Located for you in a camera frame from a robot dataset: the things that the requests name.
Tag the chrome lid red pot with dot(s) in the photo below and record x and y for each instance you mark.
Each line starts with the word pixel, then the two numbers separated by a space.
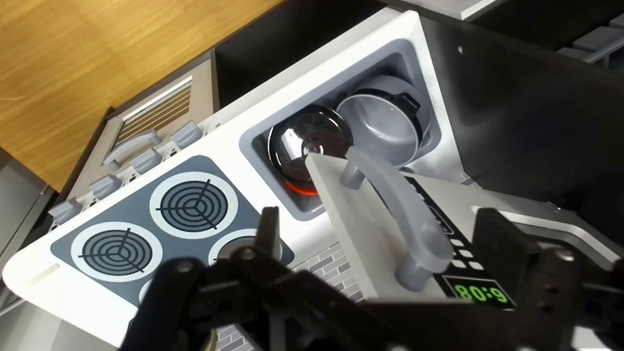
pixel 315 130

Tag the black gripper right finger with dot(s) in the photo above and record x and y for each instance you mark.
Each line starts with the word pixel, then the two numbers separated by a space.
pixel 555 289

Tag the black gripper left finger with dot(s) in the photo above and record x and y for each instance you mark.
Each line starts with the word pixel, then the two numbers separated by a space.
pixel 188 301

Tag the toy play kitchen unit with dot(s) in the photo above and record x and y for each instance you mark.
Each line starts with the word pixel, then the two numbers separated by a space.
pixel 204 202

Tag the grey toy pot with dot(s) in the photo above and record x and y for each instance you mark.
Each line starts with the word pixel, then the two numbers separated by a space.
pixel 383 118

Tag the white toy oven door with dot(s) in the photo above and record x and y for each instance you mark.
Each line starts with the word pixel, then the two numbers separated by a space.
pixel 147 122

